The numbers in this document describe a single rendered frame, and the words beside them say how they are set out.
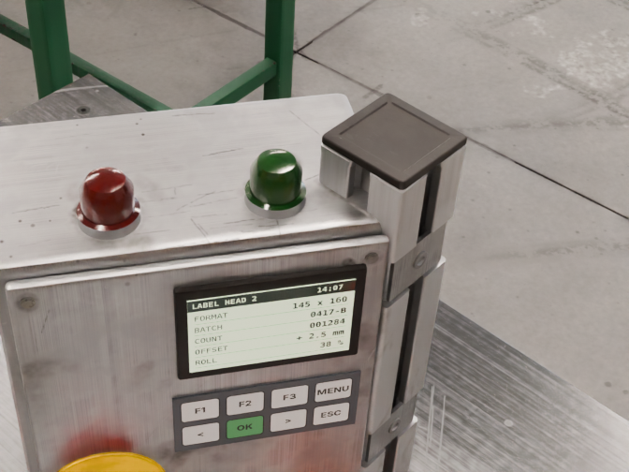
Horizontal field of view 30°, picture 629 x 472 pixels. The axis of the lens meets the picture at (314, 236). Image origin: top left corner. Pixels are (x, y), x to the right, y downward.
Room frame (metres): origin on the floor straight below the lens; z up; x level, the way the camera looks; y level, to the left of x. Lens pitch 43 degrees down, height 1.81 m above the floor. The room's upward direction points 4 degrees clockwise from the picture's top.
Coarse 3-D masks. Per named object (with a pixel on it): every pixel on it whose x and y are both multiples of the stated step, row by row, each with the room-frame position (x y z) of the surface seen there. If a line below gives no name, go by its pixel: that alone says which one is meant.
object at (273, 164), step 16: (256, 160) 0.37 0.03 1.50; (272, 160) 0.37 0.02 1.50; (288, 160) 0.37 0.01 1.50; (256, 176) 0.37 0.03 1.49; (272, 176) 0.36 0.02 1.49; (288, 176) 0.37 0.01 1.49; (256, 192) 0.36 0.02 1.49; (272, 192) 0.36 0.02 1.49; (288, 192) 0.36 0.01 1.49; (304, 192) 0.37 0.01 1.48; (256, 208) 0.36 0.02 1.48; (272, 208) 0.36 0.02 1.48; (288, 208) 0.36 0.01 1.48
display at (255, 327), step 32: (192, 288) 0.33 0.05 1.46; (224, 288) 0.34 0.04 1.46; (256, 288) 0.34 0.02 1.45; (288, 288) 0.34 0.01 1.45; (320, 288) 0.35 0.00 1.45; (352, 288) 0.35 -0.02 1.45; (192, 320) 0.33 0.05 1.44; (224, 320) 0.34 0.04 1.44; (256, 320) 0.34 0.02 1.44; (288, 320) 0.34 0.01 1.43; (320, 320) 0.35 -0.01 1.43; (352, 320) 0.35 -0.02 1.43; (192, 352) 0.33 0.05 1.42; (224, 352) 0.34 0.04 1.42; (256, 352) 0.34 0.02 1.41; (288, 352) 0.34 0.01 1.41; (320, 352) 0.35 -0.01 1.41; (352, 352) 0.35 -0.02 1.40
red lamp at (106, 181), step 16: (96, 176) 0.35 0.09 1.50; (112, 176) 0.35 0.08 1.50; (80, 192) 0.35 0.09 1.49; (96, 192) 0.35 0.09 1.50; (112, 192) 0.35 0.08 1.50; (128, 192) 0.35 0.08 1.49; (80, 208) 0.35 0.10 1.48; (96, 208) 0.34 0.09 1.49; (112, 208) 0.34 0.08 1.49; (128, 208) 0.35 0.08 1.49; (80, 224) 0.35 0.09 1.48; (96, 224) 0.34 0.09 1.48; (112, 224) 0.34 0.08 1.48; (128, 224) 0.35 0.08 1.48
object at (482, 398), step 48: (48, 96) 1.28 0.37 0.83; (96, 96) 1.28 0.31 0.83; (0, 336) 0.84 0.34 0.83; (432, 336) 0.89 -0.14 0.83; (480, 336) 0.89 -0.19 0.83; (0, 384) 0.78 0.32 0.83; (432, 384) 0.82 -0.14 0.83; (480, 384) 0.82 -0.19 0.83; (528, 384) 0.83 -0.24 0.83; (0, 432) 0.72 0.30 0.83; (432, 432) 0.75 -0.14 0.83; (480, 432) 0.76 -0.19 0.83; (528, 432) 0.76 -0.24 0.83; (576, 432) 0.77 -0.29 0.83; (624, 432) 0.77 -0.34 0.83
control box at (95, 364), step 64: (0, 128) 0.41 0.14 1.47; (64, 128) 0.41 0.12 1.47; (128, 128) 0.41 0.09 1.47; (192, 128) 0.42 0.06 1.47; (256, 128) 0.42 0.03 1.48; (320, 128) 0.42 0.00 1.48; (0, 192) 0.37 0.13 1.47; (64, 192) 0.37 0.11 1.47; (192, 192) 0.37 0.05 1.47; (320, 192) 0.38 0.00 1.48; (0, 256) 0.33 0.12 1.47; (64, 256) 0.33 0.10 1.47; (128, 256) 0.34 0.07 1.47; (192, 256) 0.34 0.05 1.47; (256, 256) 0.34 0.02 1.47; (320, 256) 0.35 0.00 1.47; (384, 256) 0.36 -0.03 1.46; (0, 320) 0.32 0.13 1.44; (64, 320) 0.32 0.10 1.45; (128, 320) 0.33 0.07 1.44; (64, 384) 0.32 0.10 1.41; (128, 384) 0.33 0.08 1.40; (192, 384) 0.33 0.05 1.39; (256, 384) 0.34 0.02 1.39; (64, 448) 0.32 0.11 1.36; (128, 448) 0.33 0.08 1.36; (256, 448) 0.34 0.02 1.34; (320, 448) 0.35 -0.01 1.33
